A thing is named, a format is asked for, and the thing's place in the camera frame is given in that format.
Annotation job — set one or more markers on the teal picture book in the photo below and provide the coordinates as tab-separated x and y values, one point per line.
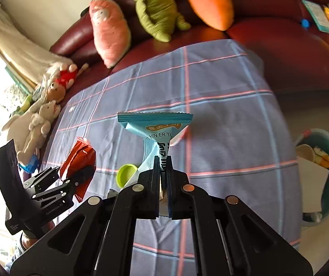
316	14

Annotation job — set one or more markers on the orange carrot plush toy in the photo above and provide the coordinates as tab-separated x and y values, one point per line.
210	3

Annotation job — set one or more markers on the blue snack packet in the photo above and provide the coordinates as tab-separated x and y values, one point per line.
155	126

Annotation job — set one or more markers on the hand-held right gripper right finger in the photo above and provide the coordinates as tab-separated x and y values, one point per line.
170	178

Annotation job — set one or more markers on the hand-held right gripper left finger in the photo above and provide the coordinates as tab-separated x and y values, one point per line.
155	175

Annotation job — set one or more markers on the small blue ball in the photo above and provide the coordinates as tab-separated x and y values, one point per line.
305	23

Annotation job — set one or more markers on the green plastic lid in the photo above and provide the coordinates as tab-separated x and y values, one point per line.
125	175

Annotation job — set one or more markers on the plush doll in red dress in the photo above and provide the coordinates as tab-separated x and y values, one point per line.
62	82

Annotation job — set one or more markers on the green dinosaur plush toy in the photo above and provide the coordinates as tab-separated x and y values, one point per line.
155	11

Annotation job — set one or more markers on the pink carrot plush toy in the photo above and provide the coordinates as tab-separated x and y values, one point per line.
109	34

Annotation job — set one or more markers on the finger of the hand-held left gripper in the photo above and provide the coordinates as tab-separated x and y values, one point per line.
81	174

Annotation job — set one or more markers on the dark red leather sofa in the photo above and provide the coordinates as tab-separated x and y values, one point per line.
267	37

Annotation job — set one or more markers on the cream rabbit plush toy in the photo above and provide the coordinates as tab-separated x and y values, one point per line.
26	129

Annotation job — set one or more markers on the yellow snack packet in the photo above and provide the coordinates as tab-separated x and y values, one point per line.
324	158

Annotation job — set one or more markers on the blue plaid tablecloth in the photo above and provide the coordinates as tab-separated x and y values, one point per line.
224	115

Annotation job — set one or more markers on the cream curtain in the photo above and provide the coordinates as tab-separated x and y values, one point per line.
17	43

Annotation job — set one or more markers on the red snack wrapper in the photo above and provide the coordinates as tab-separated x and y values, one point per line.
78	155

